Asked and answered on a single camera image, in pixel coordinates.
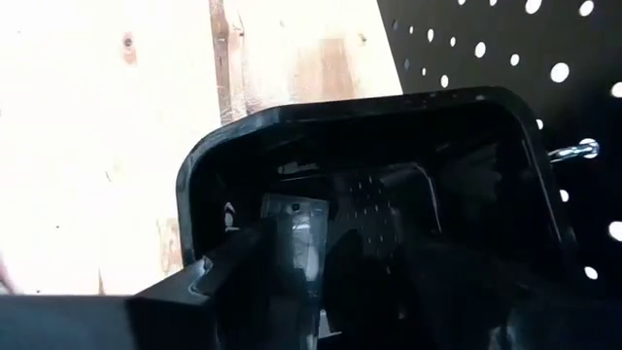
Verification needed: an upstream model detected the black rectangular metal block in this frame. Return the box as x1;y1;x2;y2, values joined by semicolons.
259;192;332;296

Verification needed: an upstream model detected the black metal pegboard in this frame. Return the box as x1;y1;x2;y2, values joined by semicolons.
376;0;622;300

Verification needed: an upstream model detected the small black plastic bin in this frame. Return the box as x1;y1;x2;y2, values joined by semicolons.
175;86;602;302

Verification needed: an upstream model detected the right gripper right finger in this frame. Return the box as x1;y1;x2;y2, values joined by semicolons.
323;227;622;350

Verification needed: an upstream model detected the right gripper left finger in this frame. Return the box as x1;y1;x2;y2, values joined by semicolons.
0;217;315;350

